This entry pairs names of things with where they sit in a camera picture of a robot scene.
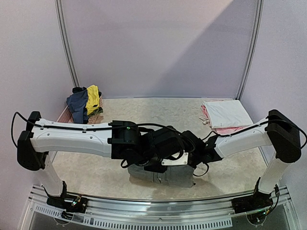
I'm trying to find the aluminium corner post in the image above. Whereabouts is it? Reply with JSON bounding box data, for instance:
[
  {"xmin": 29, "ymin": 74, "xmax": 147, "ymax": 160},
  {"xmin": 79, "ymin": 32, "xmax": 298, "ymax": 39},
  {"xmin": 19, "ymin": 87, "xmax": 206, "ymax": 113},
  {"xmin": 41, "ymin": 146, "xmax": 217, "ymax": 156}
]
[
  {"xmin": 236, "ymin": 0, "xmax": 264, "ymax": 100},
  {"xmin": 55, "ymin": 0, "xmax": 80, "ymax": 87}
]

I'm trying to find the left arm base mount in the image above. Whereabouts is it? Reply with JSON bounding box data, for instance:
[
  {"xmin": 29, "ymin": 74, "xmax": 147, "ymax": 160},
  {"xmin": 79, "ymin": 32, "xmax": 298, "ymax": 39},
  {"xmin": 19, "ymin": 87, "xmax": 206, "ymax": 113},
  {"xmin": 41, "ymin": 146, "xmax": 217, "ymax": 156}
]
[{"xmin": 44, "ymin": 181, "xmax": 89, "ymax": 213}]

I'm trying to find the right aluminium corner post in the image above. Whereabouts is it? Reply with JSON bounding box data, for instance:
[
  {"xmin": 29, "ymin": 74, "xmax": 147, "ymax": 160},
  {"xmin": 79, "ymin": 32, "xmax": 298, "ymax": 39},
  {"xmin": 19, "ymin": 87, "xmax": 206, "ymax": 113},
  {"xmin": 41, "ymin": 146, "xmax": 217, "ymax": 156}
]
[{"xmin": 236, "ymin": 0, "xmax": 264, "ymax": 100}]

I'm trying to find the left aluminium corner post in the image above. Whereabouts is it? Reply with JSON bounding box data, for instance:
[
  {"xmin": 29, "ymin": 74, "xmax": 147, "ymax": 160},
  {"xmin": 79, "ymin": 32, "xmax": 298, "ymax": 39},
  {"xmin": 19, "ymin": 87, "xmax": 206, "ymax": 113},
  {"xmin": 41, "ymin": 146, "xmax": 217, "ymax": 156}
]
[{"xmin": 55, "ymin": 0, "xmax": 80, "ymax": 87}]

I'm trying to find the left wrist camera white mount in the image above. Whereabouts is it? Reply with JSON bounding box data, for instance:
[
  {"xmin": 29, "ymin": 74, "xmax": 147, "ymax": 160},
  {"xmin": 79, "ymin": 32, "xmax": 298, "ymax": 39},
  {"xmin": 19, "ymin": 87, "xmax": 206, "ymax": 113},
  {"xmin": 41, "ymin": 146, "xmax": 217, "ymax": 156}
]
[{"xmin": 161, "ymin": 152, "xmax": 189, "ymax": 166}]

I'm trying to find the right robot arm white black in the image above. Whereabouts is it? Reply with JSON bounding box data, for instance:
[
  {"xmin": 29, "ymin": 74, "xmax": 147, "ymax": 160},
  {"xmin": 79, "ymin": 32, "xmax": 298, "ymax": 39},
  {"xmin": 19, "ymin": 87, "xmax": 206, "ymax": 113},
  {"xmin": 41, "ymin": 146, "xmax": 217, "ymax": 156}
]
[{"xmin": 184, "ymin": 110, "xmax": 306, "ymax": 209}]

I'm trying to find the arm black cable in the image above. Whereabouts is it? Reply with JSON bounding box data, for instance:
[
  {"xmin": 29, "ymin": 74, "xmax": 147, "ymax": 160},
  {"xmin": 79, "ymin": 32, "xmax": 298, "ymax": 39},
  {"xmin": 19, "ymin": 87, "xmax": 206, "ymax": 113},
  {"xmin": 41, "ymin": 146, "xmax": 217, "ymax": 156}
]
[
  {"xmin": 191, "ymin": 116, "xmax": 307, "ymax": 177},
  {"xmin": 11, "ymin": 112, "xmax": 183, "ymax": 170}
]

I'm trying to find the pink folded garment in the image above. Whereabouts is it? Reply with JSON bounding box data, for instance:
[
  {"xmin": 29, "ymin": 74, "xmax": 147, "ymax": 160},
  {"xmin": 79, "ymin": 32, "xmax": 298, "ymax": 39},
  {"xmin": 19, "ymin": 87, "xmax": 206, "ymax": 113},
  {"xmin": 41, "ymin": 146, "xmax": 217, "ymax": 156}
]
[{"xmin": 200, "ymin": 106, "xmax": 247, "ymax": 135}]

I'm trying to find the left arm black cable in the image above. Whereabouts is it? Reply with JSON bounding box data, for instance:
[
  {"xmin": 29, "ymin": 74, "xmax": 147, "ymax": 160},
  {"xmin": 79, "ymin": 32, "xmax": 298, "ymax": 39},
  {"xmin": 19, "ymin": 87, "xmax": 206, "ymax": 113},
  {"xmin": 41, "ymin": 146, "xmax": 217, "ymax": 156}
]
[{"xmin": 11, "ymin": 112, "xmax": 183, "ymax": 170}]

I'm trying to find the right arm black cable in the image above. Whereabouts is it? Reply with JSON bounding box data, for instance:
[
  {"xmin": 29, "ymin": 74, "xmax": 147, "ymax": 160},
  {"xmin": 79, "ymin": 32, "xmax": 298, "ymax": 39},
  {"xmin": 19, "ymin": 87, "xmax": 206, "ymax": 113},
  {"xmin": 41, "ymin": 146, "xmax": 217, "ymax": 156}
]
[{"xmin": 191, "ymin": 116, "xmax": 307, "ymax": 177}]

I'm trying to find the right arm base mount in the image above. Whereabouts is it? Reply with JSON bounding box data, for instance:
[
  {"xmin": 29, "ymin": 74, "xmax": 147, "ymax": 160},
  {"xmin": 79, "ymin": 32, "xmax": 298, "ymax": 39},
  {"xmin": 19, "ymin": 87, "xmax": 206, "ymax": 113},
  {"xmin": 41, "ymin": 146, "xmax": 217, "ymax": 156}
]
[{"xmin": 231, "ymin": 183, "xmax": 280, "ymax": 215}]

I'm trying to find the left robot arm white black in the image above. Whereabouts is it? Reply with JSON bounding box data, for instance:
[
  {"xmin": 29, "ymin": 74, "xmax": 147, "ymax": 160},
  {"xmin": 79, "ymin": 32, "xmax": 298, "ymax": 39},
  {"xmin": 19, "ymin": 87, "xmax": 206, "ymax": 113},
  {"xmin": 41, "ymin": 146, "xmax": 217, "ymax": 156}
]
[{"xmin": 14, "ymin": 111, "xmax": 187, "ymax": 208}]

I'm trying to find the navy blue garment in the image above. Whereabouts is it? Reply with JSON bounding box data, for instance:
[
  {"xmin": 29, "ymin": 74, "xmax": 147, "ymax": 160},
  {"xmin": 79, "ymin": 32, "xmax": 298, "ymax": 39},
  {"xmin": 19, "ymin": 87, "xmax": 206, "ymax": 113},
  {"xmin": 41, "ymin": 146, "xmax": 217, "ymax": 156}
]
[{"xmin": 66, "ymin": 87, "xmax": 88, "ymax": 124}]

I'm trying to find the aluminium front rail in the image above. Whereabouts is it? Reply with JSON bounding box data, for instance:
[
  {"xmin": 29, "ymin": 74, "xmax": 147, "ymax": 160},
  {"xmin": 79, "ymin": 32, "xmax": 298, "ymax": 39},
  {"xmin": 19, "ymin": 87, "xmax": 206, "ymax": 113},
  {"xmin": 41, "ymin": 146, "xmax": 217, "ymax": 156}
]
[{"xmin": 22, "ymin": 186, "xmax": 299, "ymax": 230}]

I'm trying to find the white folded shirt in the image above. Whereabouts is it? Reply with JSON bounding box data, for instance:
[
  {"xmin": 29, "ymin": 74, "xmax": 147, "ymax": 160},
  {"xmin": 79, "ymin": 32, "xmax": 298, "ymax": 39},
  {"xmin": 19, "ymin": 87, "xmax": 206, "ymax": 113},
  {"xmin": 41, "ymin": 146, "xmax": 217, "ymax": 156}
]
[{"xmin": 202, "ymin": 100, "xmax": 253, "ymax": 128}]

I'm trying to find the grey blue button shirt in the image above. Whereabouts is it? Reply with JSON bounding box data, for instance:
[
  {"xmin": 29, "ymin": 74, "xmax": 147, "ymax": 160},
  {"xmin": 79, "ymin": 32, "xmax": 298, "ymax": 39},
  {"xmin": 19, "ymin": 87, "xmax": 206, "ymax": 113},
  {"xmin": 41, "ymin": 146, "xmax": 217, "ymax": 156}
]
[{"xmin": 128, "ymin": 165, "xmax": 194, "ymax": 188}]

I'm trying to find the yellow garment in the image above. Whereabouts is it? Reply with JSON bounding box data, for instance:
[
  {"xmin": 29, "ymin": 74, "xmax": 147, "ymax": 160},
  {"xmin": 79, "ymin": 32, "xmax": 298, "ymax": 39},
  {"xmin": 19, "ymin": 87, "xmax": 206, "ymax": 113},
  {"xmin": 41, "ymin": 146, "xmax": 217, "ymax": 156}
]
[{"xmin": 85, "ymin": 85, "xmax": 100, "ymax": 116}]

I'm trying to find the pink plastic laundry basket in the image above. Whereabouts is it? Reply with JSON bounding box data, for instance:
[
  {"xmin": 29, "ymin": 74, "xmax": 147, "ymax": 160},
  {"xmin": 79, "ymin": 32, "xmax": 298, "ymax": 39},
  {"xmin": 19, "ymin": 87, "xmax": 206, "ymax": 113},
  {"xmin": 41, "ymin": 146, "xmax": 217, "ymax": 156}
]
[{"xmin": 57, "ymin": 94, "xmax": 104, "ymax": 124}]

